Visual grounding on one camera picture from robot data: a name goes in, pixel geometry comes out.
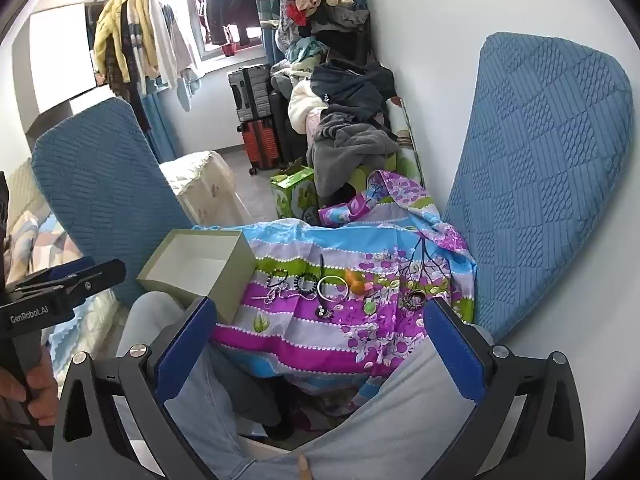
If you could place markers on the grey fleece garment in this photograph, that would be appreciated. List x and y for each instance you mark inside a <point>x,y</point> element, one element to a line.
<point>345,155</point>

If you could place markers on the yellow hanging jacket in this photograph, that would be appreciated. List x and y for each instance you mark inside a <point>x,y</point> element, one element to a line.
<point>107,35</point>

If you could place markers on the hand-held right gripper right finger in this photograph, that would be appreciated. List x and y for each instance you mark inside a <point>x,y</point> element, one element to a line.
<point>455,355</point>

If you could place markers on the person's right leg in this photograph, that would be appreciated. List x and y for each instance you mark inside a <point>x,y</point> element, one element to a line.
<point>400,410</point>

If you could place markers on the grey suitcase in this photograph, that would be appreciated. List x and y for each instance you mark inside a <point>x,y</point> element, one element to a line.
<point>247,92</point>

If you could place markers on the black suitcase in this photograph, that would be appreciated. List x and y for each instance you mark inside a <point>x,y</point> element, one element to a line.
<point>281,130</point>

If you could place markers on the person's left hand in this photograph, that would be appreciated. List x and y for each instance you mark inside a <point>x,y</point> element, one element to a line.
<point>30,395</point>

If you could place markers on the black patterned bangle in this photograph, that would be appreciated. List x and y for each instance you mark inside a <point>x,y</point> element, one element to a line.
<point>296,282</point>

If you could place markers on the green cardboard box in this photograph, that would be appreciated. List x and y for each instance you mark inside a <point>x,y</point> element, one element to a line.
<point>295,192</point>

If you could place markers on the orange star hair clip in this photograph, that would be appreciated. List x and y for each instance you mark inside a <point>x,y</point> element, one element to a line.
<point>355,281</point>

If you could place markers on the cream quilted jacket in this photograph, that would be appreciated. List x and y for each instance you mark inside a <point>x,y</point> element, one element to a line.
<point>305,107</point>

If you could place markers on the dark navy garment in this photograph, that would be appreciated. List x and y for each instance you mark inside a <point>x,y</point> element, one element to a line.
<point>350,87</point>

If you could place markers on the grey-green cardboard box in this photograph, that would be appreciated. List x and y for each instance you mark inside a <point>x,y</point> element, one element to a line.
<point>235,270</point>

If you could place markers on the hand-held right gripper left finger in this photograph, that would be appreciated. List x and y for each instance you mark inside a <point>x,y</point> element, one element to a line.
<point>185,355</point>

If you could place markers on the red suitcase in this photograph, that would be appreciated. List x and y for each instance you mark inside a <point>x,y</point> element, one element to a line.
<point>260,145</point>

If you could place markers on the blue quilted chair cushion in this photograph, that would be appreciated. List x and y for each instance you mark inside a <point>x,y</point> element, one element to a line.
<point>540,175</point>
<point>100,185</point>

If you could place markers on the white cabinet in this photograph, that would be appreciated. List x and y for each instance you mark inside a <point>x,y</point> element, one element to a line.
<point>60,55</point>

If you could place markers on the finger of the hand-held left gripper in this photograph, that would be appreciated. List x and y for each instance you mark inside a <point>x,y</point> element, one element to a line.
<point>102,275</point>
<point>75,267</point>

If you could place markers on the black hair stick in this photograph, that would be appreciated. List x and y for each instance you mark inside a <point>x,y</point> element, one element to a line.
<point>322,266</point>

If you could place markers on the patterned bed blanket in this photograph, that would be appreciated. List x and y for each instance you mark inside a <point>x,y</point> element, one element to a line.
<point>30,240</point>

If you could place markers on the silver bangle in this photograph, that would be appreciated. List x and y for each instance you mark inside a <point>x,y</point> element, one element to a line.
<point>321,287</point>

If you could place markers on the floral printed cloth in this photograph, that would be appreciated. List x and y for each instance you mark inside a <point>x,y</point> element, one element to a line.
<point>300,340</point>

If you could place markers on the dark metal rings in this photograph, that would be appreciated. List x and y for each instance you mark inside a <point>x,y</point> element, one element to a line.
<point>412,301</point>

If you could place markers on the black hanging coat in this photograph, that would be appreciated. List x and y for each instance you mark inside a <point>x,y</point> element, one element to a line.
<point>230,0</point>

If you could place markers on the blue curtain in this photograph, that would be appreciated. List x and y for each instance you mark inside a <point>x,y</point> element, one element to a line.
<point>160,125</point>

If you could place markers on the light blue hanging garment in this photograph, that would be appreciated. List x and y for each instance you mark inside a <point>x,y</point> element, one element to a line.
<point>186,90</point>

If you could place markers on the cream covered appliance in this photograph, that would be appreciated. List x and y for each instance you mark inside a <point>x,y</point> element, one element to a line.
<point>205,185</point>

